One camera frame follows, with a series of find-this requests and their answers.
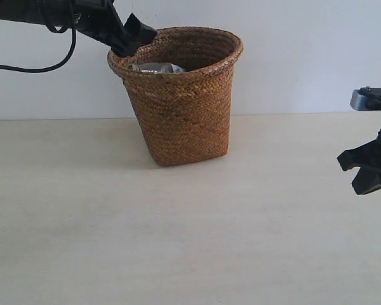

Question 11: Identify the clear plastic bottle green label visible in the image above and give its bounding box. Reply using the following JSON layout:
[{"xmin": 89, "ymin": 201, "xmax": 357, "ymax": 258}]
[{"xmin": 128, "ymin": 62, "xmax": 185, "ymax": 74}]

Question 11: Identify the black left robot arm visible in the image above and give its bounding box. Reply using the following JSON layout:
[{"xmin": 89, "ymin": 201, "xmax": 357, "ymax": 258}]
[{"xmin": 0, "ymin": 0, "xmax": 157, "ymax": 57}]

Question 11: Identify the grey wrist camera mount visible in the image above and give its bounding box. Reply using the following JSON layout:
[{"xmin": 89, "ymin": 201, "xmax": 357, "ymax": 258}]
[{"xmin": 350, "ymin": 86, "xmax": 381, "ymax": 111}]

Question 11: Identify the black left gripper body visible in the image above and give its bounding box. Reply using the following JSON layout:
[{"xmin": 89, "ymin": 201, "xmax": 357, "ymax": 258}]
[{"xmin": 74, "ymin": 1, "xmax": 128, "ymax": 48}]

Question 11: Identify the brown woven wicker basket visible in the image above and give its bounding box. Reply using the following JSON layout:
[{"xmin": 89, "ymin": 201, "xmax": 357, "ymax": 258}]
[{"xmin": 107, "ymin": 27, "xmax": 244, "ymax": 166}]

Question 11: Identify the black cable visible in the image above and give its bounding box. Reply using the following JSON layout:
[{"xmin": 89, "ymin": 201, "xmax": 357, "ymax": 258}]
[{"xmin": 0, "ymin": 0, "xmax": 83, "ymax": 74}]

